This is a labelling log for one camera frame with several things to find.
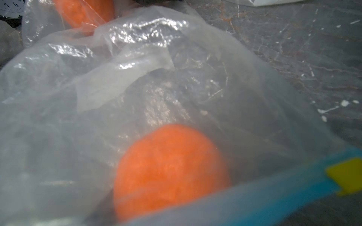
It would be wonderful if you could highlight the clear zip bag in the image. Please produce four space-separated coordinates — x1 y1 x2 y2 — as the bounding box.
1 1 362 226

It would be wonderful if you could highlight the orange bag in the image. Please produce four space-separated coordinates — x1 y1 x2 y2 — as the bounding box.
54 0 115 28
113 124 232 222

